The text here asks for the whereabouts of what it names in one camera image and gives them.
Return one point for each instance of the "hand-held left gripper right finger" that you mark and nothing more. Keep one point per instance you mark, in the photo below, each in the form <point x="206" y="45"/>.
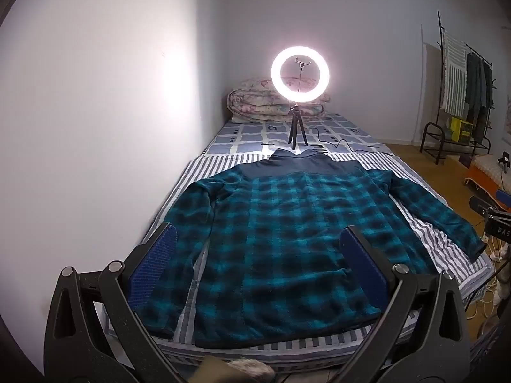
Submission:
<point x="363" y="263"/>

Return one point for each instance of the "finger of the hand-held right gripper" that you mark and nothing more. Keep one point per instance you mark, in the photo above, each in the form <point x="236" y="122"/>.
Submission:
<point x="504" y="200"/>
<point x="483" y="205"/>

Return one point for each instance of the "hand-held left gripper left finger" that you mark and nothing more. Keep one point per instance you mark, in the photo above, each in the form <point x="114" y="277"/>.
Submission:
<point x="155" y="263"/>

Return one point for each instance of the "teal plaid fleece jacket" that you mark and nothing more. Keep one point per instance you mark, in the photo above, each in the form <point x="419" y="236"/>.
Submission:
<point x="279" y="227"/>

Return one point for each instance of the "dark hanging clothes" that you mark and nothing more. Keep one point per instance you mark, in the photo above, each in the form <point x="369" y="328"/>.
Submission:
<point x="477" y="83"/>

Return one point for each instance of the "black clothes rack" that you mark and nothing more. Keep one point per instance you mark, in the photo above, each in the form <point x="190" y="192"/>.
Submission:
<point x="442" y="38"/>

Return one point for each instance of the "small black device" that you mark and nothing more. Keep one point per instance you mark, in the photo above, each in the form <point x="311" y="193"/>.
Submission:
<point x="504" y="162"/>

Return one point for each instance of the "orange stool with white cover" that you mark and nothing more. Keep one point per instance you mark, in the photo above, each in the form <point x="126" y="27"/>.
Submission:
<point x="485" y="167"/>

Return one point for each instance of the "striped bed sheet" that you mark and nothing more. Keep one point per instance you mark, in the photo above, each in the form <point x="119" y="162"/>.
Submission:
<point x="451" y="263"/>

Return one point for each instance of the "yellow box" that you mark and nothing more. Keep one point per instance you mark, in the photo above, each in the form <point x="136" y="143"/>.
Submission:
<point x="463" y="127"/>

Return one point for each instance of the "white leaning board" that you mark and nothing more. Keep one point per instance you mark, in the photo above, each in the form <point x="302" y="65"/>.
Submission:
<point x="431" y="99"/>

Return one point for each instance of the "green striped towel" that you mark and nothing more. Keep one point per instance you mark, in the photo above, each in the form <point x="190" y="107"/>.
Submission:
<point x="453" y="75"/>

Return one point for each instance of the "khaki fur-trimmed garment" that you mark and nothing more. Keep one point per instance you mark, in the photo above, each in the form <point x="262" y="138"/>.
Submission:
<point x="247" y="369"/>

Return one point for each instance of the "blue checkered bed sheet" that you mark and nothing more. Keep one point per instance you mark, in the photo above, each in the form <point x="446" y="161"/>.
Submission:
<point x="239" y="135"/>

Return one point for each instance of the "black mini tripod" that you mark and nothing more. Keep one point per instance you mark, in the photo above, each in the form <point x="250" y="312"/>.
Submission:
<point x="295" y="117"/>

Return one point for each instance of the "folded floral quilt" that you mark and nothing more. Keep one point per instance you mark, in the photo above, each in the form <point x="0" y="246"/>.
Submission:
<point x="255" y="103"/>

